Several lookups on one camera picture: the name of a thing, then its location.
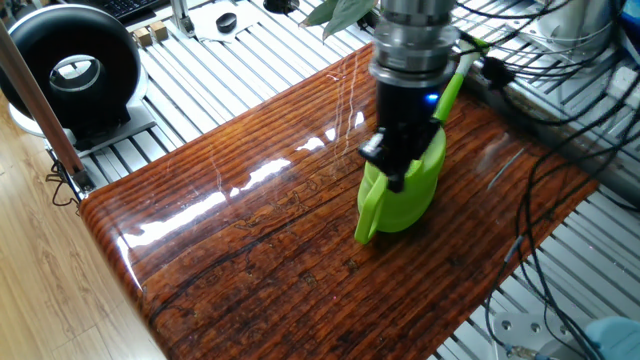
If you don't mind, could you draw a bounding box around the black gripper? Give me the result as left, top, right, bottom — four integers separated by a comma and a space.
358, 79, 443, 194

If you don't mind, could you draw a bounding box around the small wooden cube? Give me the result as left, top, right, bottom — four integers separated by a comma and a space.
149, 20, 170, 42
132, 27, 153, 49

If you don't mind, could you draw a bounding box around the wood grain board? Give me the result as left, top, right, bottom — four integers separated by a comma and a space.
79, 42, 600, 360

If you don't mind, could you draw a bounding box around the small black round cap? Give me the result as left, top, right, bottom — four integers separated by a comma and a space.
215, 12, 238, 35

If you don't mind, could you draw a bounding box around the white paper sheet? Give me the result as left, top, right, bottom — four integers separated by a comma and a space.
188, 0, 266, 44

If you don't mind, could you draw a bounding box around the black ring-shaped device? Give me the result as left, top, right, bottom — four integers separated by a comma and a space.
0, 3, 159, 159

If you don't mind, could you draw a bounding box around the black cable with plug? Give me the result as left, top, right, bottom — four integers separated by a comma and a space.
452, 0, 640, 127

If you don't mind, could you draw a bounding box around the green plastic watering can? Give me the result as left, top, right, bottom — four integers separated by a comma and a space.
353, 37, 492, 246

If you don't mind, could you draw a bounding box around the silver cable connector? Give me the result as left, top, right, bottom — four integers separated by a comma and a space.
504, 344, 551, 360

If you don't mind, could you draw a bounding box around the silver robot mounting plate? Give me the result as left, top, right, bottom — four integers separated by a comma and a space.
492, 312, 591, 360

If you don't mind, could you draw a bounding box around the black keyboard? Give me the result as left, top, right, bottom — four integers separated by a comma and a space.
97, 0, 166, 24

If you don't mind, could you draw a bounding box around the brown diagonal frame bar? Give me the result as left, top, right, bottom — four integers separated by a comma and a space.
0, 19, 96, 194

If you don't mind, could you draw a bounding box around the thin black looped cable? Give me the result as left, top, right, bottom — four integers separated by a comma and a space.
45, 159, 84, 209

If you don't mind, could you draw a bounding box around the white power strip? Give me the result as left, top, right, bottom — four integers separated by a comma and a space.
605, 66, 640, 109

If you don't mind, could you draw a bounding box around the green leafy plant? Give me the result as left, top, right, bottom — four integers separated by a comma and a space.
299, 0, 380, 41

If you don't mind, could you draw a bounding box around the black cable with grey sleeve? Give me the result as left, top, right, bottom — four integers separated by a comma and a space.
482, 99, 640, 360

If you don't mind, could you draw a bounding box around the small black device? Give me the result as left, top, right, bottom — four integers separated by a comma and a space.
263, 0, 300, 15

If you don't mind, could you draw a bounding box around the aluminium upright post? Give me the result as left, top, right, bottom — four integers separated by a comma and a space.
169, 0, 196, 39

